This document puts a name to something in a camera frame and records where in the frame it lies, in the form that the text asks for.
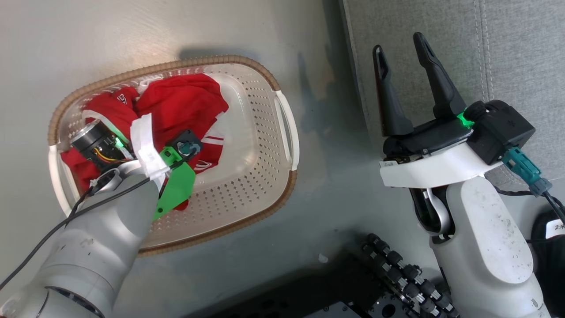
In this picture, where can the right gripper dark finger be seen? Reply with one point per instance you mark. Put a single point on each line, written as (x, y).
(443, 92)
(390, 110)

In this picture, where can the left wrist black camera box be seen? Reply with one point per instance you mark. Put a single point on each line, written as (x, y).
(187, 145)

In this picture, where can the white perforated laundry basket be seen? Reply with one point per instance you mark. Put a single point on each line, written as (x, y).
(247, 145)

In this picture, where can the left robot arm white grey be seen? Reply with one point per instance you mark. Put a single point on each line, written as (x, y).
(97, 247)

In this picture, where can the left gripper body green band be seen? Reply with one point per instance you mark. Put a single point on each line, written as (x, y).
(95, 141)

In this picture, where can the red clothing with white trim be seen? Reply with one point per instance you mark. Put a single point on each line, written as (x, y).
(176, 101)

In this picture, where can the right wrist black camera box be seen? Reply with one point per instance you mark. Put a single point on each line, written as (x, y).
(503, 128)

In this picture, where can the white tape strip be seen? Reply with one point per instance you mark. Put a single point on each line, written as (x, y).
(145, 145)

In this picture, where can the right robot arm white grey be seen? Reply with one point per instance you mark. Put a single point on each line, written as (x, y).
(490, 238)

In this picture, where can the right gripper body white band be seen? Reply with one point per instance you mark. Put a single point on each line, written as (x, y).
(432, 165)

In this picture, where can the black robot part white label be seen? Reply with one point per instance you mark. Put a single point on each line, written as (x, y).
(549, 269)

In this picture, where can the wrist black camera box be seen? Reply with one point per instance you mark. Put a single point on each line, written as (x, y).
(187, 145)
(503, 128)

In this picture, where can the small white floor scrap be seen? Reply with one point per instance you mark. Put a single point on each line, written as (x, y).
(323, 258)

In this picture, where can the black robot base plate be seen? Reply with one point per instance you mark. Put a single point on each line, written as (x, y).
(309, 296)

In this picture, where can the grey fabric sofa seat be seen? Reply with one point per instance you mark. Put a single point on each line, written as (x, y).
(507, 48)

